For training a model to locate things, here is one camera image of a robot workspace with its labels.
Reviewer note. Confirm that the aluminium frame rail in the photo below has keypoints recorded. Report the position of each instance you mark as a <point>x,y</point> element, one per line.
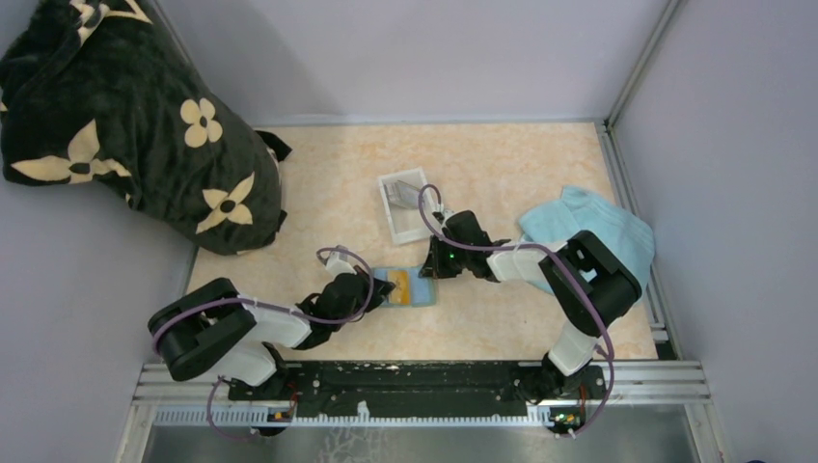
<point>629,383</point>

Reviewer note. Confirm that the black floral blanket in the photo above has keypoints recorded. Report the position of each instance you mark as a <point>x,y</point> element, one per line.
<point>98,91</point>

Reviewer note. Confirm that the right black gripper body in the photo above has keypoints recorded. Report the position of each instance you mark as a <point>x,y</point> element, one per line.
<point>449,259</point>

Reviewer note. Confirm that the yellow credit card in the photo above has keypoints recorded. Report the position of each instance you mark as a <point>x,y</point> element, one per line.
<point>402,293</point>

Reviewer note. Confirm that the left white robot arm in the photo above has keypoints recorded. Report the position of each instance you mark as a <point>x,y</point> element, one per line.
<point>216,330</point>

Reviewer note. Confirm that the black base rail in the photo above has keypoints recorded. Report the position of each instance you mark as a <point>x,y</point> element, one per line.
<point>438,390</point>

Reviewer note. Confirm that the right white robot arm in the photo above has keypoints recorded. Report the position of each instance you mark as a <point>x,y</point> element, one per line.
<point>592,286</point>

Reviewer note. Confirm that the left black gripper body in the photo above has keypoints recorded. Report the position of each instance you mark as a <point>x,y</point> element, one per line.
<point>362,275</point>

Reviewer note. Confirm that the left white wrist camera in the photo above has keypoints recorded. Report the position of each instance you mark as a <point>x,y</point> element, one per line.
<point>336,262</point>

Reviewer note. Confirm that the translucent white plastic bin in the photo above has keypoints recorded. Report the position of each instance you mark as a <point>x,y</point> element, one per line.
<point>405,225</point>

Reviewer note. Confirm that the light blue towel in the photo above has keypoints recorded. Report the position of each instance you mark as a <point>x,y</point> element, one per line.
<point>577,209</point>

